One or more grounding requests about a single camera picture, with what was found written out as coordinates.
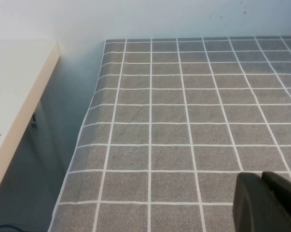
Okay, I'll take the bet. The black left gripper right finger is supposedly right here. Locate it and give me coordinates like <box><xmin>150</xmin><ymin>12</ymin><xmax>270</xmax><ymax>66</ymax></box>
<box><xmin>262</xmin><ymin>170</ymin><xmax>291</xmax><ymax>232</ymax></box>

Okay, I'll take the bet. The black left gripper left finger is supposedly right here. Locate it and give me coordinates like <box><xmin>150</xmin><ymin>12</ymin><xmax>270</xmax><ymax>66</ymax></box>
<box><xmin>233</xmin><ymin>172</ymin><xmax>291</xmax><ymax>232</ymax></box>

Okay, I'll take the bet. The grey white-checked tablecloth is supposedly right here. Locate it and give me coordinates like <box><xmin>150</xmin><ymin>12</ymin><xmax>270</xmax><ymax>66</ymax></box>
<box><xmin>47</xmin><ymin>35</ymin><xmax>291</xmax><ymax>232</ymax></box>

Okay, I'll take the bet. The white side table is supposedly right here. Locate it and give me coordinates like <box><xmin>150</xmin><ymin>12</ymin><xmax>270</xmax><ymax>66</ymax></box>
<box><xmin>0</xmin><ymin>40</ymin><xmax>61</xmax><ymax>194</ymax></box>

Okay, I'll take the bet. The thin dark floor cable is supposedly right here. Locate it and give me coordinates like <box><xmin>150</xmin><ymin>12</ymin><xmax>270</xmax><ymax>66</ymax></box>
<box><xmin>0</xmin><ymin>225</ymin><xmax>24</xmax><ymax>232</ymax></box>

